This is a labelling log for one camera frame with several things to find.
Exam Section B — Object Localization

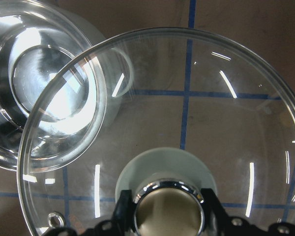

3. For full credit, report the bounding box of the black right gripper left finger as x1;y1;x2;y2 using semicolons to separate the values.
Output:
83;190;135;236

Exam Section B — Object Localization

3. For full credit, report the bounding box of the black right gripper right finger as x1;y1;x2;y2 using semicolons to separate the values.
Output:
201;188;261;236

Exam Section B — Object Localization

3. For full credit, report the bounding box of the glass pot lid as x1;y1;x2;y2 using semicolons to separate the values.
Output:
18;28;295;236

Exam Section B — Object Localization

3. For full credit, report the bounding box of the pale green cooking pot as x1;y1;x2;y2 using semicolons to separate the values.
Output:
0;0;133;172

